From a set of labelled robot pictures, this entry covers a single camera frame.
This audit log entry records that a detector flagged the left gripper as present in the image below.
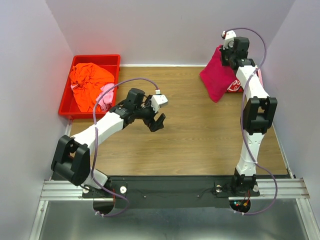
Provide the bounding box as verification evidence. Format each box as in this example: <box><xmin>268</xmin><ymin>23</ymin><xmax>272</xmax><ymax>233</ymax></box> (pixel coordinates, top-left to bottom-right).
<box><xmin>134</xmin><ymin>95</ymin><xmax>165</xmax><ymax>132</ymax></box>

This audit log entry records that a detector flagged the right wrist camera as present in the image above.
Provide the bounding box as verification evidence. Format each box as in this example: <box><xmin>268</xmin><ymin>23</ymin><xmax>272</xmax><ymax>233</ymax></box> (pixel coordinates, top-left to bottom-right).
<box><xmin>221</xmin><ymin>30</ymin><xmax>237</xmax><ymax>50</ymax></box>

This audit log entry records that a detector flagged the magenta t shirt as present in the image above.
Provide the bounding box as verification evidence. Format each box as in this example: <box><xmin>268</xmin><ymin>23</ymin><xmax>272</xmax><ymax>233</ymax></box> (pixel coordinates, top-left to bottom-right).
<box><xmin>199</xmin><ymin>45</ymin><xmax>237</xmax><ymax>103</ymax></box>

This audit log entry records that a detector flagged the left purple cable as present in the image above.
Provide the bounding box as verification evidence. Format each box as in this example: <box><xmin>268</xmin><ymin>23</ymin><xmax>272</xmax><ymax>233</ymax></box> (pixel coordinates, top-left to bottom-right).
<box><xmin>89</xmin><ymin>77</ymin><xmax>162</xmax><ymax>218</ymax></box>

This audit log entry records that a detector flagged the orange t shirt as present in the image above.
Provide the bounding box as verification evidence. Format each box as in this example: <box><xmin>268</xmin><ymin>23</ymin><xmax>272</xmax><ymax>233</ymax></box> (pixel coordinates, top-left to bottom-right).
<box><xmin>69</xmin><ymin>62</ymin><xmax>115</xmax><ymax>113</ymax></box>

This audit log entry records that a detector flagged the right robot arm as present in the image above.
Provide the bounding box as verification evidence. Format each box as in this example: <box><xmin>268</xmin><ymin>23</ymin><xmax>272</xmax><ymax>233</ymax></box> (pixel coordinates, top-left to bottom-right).
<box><xmin>220</xmin><ymin>30</ymin><xmax>278</xmax><ymax>195</ymax></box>

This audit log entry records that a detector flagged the aluminium frame rail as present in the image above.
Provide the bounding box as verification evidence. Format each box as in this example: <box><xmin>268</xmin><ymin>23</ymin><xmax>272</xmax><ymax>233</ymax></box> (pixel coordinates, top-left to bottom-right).
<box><xmin>29</xmin><ymin>119</ymin><xmax>312</xmax><ymax>240</ymax></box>

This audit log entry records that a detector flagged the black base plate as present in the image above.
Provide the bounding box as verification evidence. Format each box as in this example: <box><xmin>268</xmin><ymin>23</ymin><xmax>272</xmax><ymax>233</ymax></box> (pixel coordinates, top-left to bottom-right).
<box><xmin>82</xmin><ymin>175</ymin><xmax>260</xmax><ymax>209</ymax></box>

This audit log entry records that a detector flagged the light pink t shirt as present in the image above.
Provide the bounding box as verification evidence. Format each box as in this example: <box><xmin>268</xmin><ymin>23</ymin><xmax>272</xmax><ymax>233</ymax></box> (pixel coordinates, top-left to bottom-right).
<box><xmin>70</xmin><ymin>83</ymin><xmax>114</xmax><ymax>112</ymax></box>

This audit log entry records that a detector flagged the folded red coca-cola t shirt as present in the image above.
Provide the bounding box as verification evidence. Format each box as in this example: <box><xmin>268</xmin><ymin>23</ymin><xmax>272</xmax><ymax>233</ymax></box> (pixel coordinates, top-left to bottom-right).
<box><xmin>226</xmin><ymin>79</ymin><xmax>243</xmax><ymax>93</ymax></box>

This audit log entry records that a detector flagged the folded white t shirt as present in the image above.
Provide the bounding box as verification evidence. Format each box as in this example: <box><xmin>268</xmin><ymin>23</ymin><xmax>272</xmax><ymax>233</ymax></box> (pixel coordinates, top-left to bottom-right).
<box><xmin>257</xmin><ymin>69</ymin><xmax>264</xmax><ymax>86</ymax></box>

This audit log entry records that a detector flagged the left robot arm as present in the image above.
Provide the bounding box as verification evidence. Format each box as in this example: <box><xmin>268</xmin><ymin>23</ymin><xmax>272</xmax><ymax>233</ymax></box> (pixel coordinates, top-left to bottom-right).
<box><xmin>50</xmin><ymin>88</ymin><xmax>169</xmax><ymax>197</ymax></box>

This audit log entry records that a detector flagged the purple cable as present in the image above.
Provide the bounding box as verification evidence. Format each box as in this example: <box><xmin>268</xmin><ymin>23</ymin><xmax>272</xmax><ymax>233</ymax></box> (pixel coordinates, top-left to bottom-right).
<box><xmin>224</xmin><ymin>27</ymin><xmax>278</xmax><ymax>216</ymax></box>
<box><xmin>89</xmin><ymin>77</ymin><xmax>162</xmax><ymax>218</ymax></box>

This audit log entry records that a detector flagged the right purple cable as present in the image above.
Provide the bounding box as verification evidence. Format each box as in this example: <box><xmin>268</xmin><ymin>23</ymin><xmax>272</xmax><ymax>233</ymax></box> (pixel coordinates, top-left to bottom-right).
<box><xmin>224</xmin><ymin>27</ymin><xmax>278</xmax><ymax>216</ymax></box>

